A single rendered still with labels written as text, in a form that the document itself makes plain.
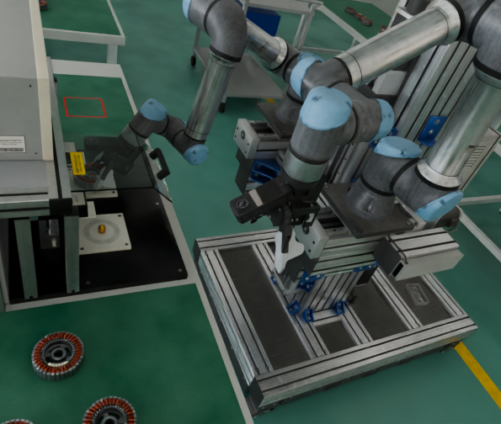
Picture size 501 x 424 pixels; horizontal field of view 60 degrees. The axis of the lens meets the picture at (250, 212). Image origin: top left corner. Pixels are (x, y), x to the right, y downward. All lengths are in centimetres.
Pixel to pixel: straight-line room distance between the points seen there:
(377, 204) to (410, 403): 129
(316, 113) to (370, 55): 25
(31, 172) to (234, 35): 62
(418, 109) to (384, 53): 53
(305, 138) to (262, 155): 91
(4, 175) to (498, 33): 104
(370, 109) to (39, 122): 68
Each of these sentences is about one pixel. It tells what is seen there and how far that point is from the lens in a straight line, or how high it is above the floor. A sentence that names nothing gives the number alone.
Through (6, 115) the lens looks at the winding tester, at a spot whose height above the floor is 123.
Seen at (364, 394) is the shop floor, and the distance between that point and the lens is 225.
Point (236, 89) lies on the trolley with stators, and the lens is 379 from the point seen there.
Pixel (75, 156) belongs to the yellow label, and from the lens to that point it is 120.
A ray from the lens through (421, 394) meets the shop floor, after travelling 242.
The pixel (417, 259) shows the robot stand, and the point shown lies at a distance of 144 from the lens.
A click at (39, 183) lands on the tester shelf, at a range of 103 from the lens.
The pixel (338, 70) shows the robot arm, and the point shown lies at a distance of 87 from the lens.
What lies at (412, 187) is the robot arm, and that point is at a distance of 119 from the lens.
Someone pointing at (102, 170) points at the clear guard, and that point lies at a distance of 116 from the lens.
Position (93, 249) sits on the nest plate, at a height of 78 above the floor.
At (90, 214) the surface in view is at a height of 88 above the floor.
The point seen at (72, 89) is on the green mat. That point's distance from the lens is 216.
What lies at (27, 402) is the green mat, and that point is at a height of 75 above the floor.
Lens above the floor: 177
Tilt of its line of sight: 39 degrees down
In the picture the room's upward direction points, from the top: 19 degrees clockwise
